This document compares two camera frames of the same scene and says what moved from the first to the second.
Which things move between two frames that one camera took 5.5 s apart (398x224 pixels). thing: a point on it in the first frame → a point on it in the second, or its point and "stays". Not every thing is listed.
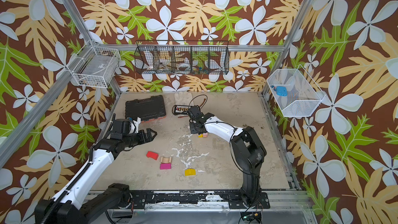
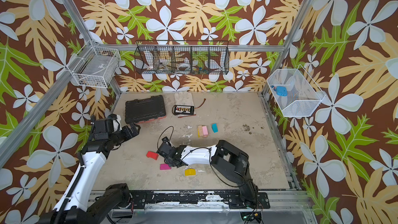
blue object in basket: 281,91 stays
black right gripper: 196,117 → 168,152
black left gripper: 143,139 → 129,134
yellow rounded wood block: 190,172 stays
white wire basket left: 96,66 stays
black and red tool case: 147,109 stays
